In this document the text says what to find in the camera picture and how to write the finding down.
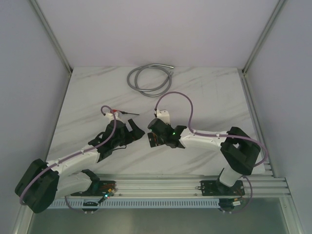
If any red handled screwdriver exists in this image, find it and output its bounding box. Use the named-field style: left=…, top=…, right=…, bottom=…
left=113, top=109, right=139, bottom=116

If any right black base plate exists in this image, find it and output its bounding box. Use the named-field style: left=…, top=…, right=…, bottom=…
left=198, top=180, right=245, bottom=196

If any black fuse box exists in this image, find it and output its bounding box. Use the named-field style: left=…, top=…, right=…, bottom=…
left=147, top=132, right=165, bottom=148

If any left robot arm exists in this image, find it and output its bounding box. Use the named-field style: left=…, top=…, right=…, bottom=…
left=15, top=119, right=145, bottom=214

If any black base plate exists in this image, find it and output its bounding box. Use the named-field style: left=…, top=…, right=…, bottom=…
left=198, top=180, right=245, bottom=196
left=78, top=180, right=116, bottom=196

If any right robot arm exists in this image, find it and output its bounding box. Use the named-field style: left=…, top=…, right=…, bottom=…
left=148, top=118, right=261, bottom=195

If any aluminium mounting rail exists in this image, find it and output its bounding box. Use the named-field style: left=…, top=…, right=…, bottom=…
left=98, top=174, right=291, bottom=198

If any slotted cable duct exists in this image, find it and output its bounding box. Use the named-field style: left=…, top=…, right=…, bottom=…
left=48, top=197, right=278, bottom=210

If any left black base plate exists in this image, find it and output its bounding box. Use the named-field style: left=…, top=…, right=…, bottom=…
left=78, top=180, right=116, bottom=196

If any grey coiled hose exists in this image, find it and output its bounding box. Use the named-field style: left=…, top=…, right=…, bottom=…
left=126, top=63, right=176, bottom=98

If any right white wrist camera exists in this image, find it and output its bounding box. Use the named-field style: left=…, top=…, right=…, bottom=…
left=154, top=109, right=171, bottom=124

